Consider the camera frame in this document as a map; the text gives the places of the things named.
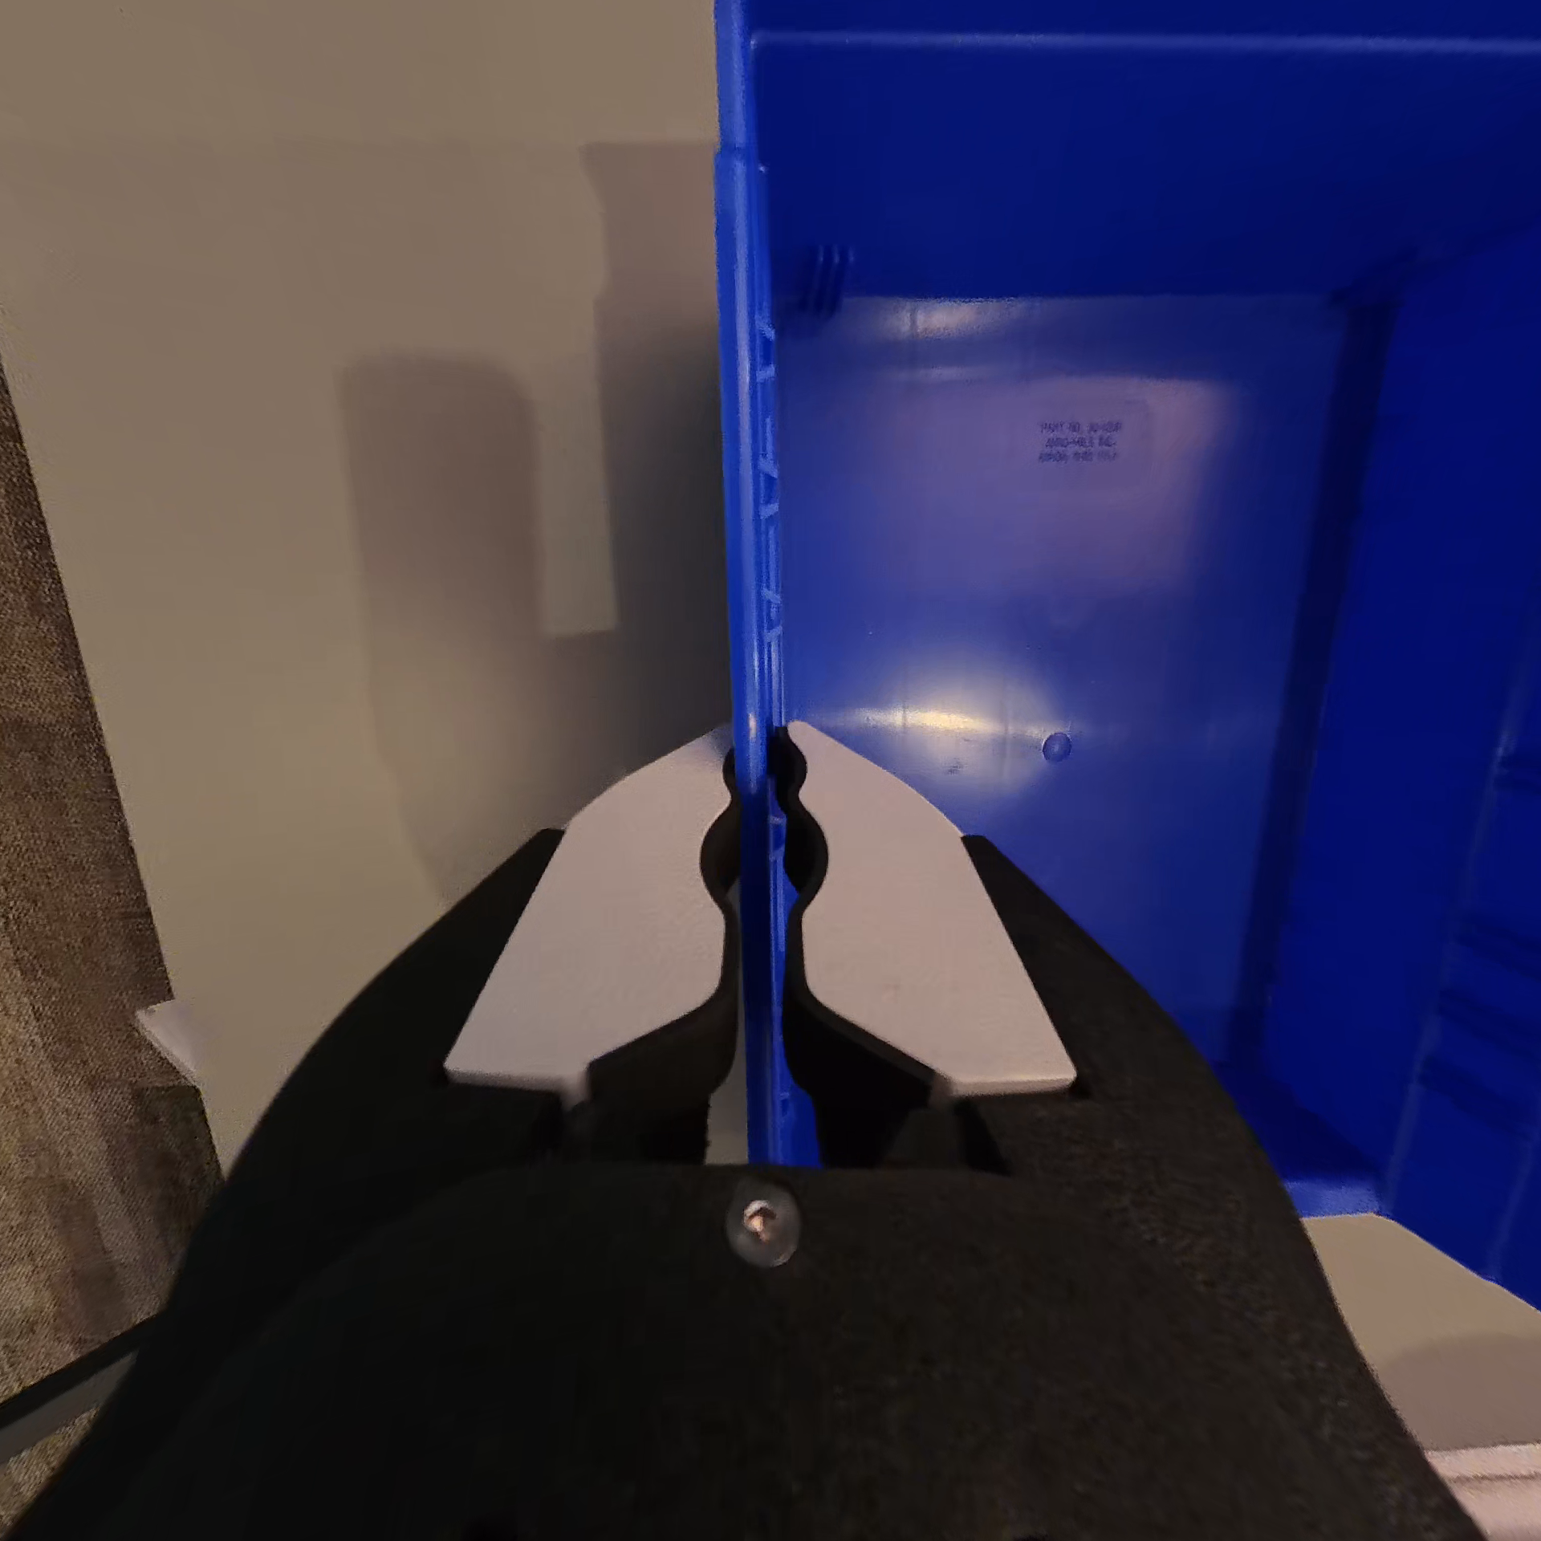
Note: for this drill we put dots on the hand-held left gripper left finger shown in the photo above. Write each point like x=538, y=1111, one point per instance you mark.
x=600, y=938

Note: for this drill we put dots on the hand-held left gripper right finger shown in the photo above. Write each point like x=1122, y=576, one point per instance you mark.
x=915, y=950

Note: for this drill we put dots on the blue plastic bin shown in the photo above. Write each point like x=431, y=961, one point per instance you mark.
x=1024, y=542

